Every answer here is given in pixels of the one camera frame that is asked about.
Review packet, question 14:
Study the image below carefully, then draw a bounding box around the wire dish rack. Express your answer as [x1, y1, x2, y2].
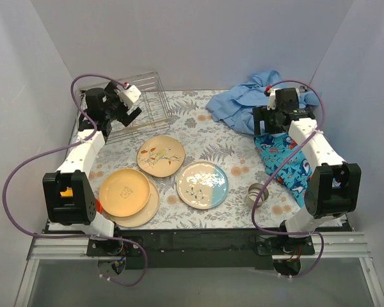
[79, 72, 172, 144]

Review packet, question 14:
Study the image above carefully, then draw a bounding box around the cream steel tumbler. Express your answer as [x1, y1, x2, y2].
[245, 183, 269, 209]

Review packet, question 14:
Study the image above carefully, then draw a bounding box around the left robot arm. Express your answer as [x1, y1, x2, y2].
[42, 82, 141, 256]

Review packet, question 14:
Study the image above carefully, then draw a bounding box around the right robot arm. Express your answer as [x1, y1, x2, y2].
[253, 86, 362, 254]

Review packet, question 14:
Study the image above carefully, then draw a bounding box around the light blue shirt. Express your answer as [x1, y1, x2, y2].
[205, 70, 322, 136]

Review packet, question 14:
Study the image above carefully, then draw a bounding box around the bird pattern plate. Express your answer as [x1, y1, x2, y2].
[136, 136, 186, 178]

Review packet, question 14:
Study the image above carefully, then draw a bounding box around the shark print cloth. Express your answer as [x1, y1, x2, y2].
[254, 133, 312, 207]

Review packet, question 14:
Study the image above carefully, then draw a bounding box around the upper orange plate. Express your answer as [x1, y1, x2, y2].
[99, 168, 150, 217]

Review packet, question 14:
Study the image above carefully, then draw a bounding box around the floral table mat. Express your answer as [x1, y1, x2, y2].
[47, 89, 349, 232]

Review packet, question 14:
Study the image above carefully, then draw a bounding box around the cream and blue plate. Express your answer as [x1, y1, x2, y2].
[176, 161, 228, 210]

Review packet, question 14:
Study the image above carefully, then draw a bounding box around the lower tan plate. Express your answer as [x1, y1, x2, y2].
[110, 180, 160, 228]

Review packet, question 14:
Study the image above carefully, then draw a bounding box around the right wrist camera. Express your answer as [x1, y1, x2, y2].
[264, 86, 276, 111]

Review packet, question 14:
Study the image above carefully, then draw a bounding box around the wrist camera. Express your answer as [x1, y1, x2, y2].
[264, 86, 276, 111]
[118, 82, 141, 108]

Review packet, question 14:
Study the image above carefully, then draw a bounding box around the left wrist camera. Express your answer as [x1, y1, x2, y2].
[118, 82, 141, 108]

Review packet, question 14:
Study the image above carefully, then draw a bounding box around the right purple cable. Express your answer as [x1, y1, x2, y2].
[251, 79, 326, 278]

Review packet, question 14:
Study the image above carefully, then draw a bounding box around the purple cable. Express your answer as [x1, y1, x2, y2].
[251, 79, 326, 278]
[2, 74, 148, 287]

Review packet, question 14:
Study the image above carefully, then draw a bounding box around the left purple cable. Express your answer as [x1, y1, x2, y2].
[2, 74, 148, 287]

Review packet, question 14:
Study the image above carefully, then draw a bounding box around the aluminium frame rail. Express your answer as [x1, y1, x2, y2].
[29, 232, 372, 260]

